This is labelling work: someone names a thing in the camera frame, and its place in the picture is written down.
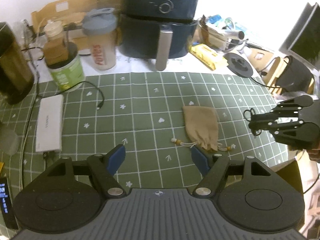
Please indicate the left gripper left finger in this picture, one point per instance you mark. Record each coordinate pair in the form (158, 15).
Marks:
(101, 168)

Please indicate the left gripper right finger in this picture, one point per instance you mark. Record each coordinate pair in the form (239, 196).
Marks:
(215, 169)

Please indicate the tan drawstring pouch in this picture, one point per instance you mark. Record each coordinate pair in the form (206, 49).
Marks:
(202, 129)

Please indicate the person's right hand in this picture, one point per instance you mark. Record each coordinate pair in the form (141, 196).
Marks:
(314, 155)

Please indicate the wooden chair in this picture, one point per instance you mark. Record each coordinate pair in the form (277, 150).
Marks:
(278, 66)

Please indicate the black garment on chair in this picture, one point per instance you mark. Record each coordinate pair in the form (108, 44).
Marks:
(295, 77)

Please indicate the open cardboard box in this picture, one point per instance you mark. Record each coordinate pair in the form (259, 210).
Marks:
(289, 171)

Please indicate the green checkered tablecloth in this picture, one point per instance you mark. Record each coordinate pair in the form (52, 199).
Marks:
(143, 111)

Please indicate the white power bank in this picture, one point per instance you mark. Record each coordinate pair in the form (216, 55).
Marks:
(49, 124)

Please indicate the black kettle base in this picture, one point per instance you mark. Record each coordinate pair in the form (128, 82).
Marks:
(238, 65)

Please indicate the yellow wet wipes pack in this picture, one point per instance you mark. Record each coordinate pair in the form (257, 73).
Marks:
(208, 56)

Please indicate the black smartphone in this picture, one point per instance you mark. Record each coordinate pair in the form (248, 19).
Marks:
(6, 205)

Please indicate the green label supplement jar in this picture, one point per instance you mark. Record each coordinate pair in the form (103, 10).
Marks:
(68, 74)

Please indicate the black electric kettle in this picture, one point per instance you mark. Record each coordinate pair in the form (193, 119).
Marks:
(17, 78)

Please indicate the grey lid shaker bottle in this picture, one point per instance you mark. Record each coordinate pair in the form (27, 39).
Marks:
(100, 27)

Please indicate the black air fryer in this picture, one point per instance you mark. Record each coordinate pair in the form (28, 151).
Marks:
(157, 29)

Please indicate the flat cardboard against wall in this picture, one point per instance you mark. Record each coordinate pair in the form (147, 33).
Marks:
(68, 11)

